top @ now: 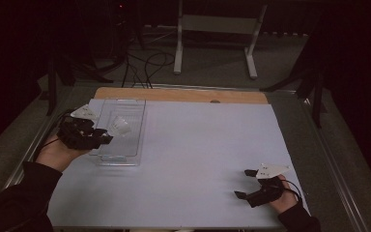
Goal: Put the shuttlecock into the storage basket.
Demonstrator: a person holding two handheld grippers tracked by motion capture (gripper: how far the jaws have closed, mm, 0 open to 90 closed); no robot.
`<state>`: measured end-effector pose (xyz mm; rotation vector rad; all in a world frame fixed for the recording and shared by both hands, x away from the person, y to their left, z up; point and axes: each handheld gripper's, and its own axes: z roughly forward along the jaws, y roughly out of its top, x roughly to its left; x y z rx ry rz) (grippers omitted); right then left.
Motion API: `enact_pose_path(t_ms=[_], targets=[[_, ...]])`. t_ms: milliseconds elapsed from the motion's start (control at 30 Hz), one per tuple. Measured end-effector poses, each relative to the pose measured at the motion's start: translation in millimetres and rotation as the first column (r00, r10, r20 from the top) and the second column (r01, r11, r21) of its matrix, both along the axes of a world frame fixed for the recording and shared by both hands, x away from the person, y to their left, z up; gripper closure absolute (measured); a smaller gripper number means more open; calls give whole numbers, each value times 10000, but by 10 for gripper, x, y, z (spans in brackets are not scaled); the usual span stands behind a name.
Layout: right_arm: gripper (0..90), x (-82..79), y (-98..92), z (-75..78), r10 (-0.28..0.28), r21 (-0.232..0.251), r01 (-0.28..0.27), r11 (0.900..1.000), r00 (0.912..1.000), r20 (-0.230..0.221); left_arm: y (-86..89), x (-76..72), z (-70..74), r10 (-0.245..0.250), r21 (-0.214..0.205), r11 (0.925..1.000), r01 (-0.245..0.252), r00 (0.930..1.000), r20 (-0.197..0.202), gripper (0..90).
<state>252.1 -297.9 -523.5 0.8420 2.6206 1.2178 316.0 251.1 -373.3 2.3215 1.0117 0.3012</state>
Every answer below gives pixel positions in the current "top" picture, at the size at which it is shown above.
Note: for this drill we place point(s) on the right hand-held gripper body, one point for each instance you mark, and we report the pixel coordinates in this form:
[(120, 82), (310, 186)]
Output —
[(265, 192)]

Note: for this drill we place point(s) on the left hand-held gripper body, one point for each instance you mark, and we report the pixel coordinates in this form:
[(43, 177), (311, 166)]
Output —
[(75, 135)]

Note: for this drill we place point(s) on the white shuttlecock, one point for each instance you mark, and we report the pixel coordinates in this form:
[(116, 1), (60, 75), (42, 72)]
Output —
[(119, 126)]

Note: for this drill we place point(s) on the clear plastic container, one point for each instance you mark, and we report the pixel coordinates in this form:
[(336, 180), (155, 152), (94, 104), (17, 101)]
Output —
[(127, 145)]

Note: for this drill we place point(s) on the person's right hand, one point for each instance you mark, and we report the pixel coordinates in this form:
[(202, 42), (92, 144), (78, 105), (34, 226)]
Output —
[(285, 203)]

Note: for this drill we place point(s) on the person's left hand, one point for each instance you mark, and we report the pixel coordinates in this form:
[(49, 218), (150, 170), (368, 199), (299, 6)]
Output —
[(56, 156)]

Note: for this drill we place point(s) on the white table mat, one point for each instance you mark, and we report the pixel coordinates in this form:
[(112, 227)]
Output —
[(190, 180)]

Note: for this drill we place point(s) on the black tripod stand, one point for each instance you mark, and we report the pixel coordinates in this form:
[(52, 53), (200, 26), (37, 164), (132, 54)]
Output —
[(52, 87), (317, 96)]

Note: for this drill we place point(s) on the white metal stand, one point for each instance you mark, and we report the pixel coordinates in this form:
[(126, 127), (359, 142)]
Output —
[(217, 24)]

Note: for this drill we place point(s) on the metal floor rail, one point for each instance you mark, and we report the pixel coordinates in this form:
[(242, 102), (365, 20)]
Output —
[(338, 180), (29, 151)]

